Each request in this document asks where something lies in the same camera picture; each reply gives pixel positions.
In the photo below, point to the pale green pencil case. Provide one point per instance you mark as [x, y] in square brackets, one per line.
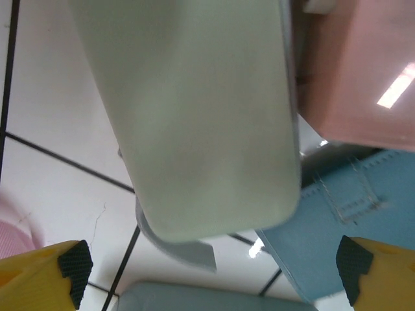
[194, 113]

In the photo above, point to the pink backpack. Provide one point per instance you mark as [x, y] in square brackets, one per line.
[13, 226]

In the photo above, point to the teal stapler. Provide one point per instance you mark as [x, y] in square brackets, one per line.
[201, 298]

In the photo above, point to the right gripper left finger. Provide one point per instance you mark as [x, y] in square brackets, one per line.
[29, 282]

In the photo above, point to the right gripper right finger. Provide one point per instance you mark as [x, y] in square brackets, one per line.
[386, 278]

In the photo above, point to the pink box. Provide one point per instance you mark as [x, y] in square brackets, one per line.
[356, 71]

